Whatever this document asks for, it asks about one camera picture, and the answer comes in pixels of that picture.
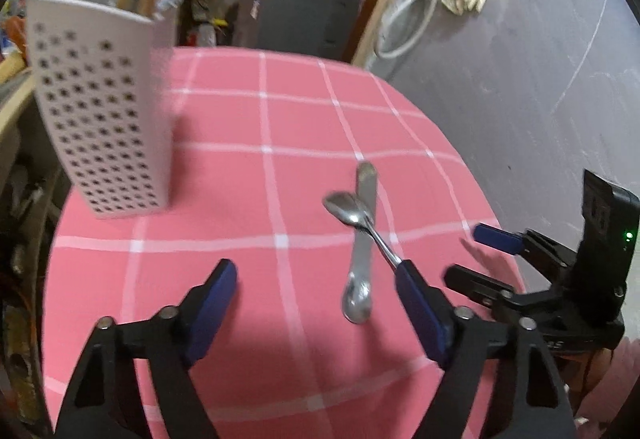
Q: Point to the oval steel spoon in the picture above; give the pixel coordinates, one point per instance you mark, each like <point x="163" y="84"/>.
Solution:
<point x="349" y="209"/>

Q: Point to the white perforated utensil basket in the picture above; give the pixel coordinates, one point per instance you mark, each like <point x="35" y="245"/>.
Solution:
<point x="102" y="75"/>

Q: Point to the dark grey cabinet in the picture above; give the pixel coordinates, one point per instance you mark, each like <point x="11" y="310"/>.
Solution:
<point x="309" y="27"/>

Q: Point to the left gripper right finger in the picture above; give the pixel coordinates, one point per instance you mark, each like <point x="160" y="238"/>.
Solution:
<point x="429" y="312"/>

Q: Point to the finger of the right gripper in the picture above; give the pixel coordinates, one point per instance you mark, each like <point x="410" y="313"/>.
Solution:
<point x="480" y="288"/>
<point x="507" y="242"/>

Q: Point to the pink sleeve forearm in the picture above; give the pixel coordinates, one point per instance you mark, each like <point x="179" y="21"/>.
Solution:
<point x="599" y="384"/>

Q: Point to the steel table knife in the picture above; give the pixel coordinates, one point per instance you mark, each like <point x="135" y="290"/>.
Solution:
<point x="356" y="299"/>

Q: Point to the pink checked tablecloth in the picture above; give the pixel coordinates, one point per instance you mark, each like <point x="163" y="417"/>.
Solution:
<point x="261" y="138"/>

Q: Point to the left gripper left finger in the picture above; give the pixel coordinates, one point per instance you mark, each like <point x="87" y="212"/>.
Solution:
<point x="204" y="308"/>

